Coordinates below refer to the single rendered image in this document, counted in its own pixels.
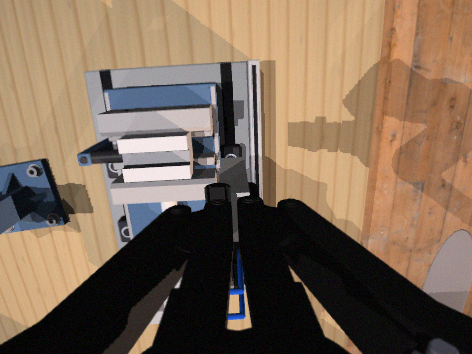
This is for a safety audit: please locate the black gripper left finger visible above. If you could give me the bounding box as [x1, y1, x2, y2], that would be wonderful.
[0, 158, 236, 354]

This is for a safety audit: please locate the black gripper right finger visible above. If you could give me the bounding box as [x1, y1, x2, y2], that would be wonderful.
[233, 157, 472, 354]

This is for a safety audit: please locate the dark grey metal block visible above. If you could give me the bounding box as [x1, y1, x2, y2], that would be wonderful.
[117, 131, 195, 182]

